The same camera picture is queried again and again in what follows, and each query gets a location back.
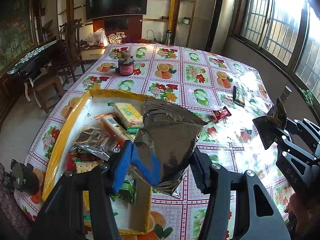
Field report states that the dark foil snack bag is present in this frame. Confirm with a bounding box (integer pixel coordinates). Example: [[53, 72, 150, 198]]
[[71, 126, 120, 161]]

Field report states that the silver foil snack bag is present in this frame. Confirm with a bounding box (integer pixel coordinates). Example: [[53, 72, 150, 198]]
[[130, 98, 207, 198]]

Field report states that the clear nut candy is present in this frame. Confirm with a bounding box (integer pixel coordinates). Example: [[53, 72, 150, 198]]
[[267, 97, 287, 130]]

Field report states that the red candy packet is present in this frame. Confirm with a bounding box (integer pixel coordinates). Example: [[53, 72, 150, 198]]
[[212, 106, 232, 124]]

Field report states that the large orange cracker pack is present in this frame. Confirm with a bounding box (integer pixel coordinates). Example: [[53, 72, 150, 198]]
[[94, 113, 136, 147]]

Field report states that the yellow green cracker pack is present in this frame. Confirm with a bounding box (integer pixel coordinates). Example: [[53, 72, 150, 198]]
[[106, 102, 143, 134]]

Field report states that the dark green snack packet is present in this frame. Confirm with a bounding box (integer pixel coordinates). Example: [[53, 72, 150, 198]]
[[233, 86, 245, 107]]

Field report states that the person's right hand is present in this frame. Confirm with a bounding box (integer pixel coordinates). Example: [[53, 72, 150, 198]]
[[285, 193, 311, 233]]

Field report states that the yellow rimmed white tray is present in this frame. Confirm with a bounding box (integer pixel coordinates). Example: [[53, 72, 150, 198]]
[[41, 88, 153, 235]]

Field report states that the grey metal flashlight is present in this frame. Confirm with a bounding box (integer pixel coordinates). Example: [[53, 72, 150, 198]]
[[280, 86, 292, 103]]

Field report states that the floral fruit tablecloth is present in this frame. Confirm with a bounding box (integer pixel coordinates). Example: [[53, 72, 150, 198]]
[[14, 43, 293, 239]]

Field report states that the wooden stool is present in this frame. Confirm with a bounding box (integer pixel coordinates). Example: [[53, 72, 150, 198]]
[[24, 72, 65, 114]]

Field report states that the white plastic bag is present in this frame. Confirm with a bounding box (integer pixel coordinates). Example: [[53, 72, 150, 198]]
[[87, 28, 108, 47]]

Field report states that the black piano table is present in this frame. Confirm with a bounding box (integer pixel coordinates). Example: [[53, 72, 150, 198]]
[[6, 40, 65, 80]]

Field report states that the dark wooden chair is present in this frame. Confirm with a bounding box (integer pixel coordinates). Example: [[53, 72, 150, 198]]
[[58, 18, 85, 83]]

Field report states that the white tower air conditioner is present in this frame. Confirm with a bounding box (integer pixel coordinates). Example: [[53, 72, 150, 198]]
[[205, 0, 235, 54]]

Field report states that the flower landscape painting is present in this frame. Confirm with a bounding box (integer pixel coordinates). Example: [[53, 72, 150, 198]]
[[1, 0, 34, 72]]

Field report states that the black television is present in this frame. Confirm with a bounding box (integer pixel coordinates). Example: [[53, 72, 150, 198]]
[[86, 0, 148, 20]]

